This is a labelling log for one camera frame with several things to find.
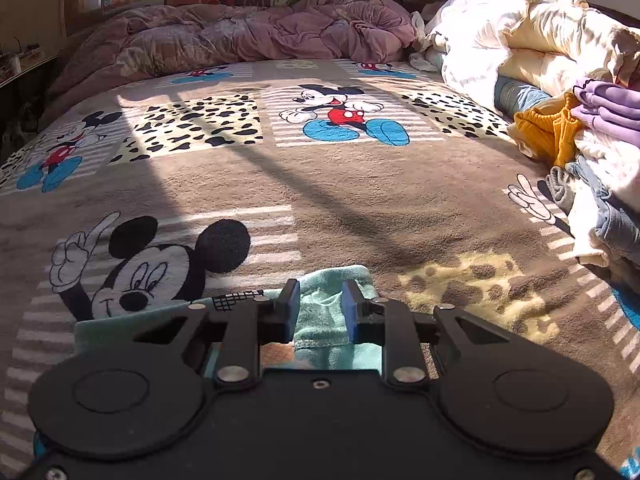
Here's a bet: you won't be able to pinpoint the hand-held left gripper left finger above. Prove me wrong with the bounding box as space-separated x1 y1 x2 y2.
132 280 301 392

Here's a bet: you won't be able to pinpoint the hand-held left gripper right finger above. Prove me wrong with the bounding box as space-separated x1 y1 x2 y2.
341 279 507 391

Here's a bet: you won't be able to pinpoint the teal printed sweatshirt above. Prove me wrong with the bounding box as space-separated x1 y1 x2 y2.
74 265 387 378

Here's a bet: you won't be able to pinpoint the cartoon mouse printed blanket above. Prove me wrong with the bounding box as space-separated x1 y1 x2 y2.
0 57 640 480

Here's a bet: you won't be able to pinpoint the small grey garment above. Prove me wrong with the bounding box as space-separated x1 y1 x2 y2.
545 166 578 213

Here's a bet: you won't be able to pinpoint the white folded garment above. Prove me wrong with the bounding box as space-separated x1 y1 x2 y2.
567 187 613 267

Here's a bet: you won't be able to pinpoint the small white cloth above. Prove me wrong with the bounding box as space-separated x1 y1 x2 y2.
409 12 446 72

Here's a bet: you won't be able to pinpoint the mustard yellow garment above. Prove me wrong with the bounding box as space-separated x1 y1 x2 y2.
507 92 586 168

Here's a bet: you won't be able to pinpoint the blue grey ribbed cloth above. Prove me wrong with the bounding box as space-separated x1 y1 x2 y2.
494 76 553 122

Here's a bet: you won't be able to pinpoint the blue jeans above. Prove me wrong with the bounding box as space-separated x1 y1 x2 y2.
575 160 640 266

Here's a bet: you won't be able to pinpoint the pink quilt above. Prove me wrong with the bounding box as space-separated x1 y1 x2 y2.
40 0 418 111

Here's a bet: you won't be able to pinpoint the cream folded garment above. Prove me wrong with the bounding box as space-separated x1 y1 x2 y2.
575 127 640 206

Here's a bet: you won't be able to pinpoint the cream yellow quilt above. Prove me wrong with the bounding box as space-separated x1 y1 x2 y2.
425 0 640 111

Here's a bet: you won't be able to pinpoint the dark cluttered desk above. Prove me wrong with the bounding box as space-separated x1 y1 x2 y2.
0 40 58 91

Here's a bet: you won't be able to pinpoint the wooden headboard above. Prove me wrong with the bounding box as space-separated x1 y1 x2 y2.
590 2 640 28

